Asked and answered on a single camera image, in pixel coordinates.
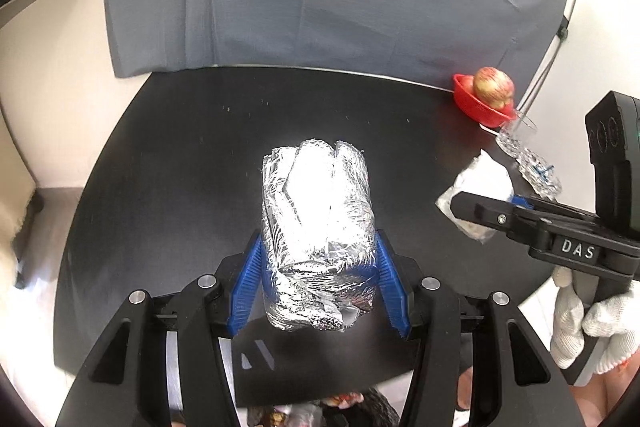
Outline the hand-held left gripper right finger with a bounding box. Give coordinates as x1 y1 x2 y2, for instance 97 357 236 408
374 229 576 427

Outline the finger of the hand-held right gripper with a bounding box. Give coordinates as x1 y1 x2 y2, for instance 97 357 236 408
450 191 556 258
510 194 601 224

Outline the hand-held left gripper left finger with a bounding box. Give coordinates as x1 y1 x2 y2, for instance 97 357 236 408
57 229 266 427

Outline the white paper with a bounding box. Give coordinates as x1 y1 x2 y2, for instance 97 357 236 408
435 150 516 244

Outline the aluminium foil lump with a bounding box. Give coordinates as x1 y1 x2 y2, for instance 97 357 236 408
260 138 378 334

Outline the black trash bag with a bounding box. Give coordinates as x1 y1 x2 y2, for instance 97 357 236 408
245 387 402 427

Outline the person's right hand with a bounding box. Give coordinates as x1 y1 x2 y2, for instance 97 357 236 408
550 267 640 375

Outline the clear glass ashtray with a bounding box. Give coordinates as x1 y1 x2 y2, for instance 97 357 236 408
517 147 561 198

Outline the clear cut glass cup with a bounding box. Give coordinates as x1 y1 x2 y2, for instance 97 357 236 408
495 109 538 158

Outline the red plastic bowl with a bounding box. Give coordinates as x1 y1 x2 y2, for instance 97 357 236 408
452 73 518 130

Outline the red yellow apple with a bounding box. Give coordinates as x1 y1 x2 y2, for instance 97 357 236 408
472 67 515 110

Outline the white panel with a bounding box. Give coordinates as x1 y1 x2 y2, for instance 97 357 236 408
515 0 640 158

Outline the person's leg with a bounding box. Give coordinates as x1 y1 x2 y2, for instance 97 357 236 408
570 367 632 427

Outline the white cable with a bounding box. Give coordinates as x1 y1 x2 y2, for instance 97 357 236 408
517 34 566 108

